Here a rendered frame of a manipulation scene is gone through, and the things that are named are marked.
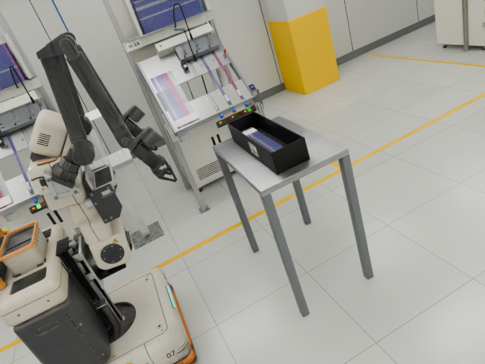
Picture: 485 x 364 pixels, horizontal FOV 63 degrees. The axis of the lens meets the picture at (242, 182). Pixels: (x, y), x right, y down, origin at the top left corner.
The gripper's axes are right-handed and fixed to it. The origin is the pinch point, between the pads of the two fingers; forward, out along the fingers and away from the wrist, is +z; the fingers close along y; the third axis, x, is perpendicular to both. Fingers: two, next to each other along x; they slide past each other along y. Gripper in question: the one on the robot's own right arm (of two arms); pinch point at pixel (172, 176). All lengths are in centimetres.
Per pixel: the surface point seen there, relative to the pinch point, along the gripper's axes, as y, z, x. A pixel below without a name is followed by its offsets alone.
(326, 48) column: 281, 150, -206
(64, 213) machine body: 163, 16, 96
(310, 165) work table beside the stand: -12, 41, -43
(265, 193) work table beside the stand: -12.3, 32.1, -20.2
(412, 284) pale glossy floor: -28, 126, -36
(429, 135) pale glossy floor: 82, 175, -146
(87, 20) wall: 327, -60, -35
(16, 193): 137, -24, 93
